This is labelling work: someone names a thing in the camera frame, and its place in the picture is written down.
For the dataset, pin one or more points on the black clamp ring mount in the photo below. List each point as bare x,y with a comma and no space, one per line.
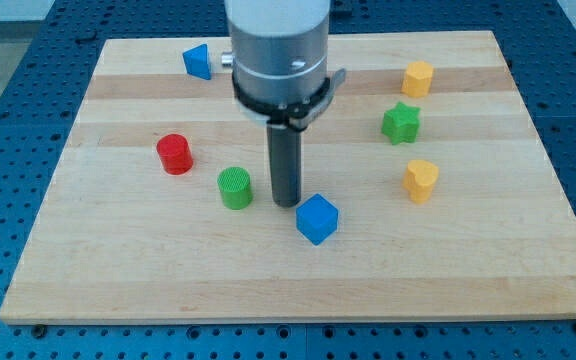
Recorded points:
295,116

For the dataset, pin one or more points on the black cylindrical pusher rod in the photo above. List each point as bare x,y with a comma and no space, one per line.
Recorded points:
284,150

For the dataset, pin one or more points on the blue cube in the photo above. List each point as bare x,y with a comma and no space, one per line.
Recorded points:
317,219

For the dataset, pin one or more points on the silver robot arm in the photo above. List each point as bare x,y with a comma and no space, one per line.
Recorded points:
280,78

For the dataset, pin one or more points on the green cylinder block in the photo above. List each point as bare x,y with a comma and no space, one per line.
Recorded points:
234,185

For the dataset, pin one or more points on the green star block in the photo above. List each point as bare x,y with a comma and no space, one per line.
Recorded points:
401,123

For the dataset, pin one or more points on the red cylinder block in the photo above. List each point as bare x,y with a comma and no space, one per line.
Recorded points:
175,154

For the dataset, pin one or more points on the blue triangular prism block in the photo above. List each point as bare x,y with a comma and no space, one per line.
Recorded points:
197,62

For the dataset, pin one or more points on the yellow hexagon block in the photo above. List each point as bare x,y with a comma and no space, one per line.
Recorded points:
417,79

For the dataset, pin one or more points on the yellow heart block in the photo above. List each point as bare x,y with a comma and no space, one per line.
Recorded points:
419,180

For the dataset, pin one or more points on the wooden board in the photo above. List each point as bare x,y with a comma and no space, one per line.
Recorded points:
117,240

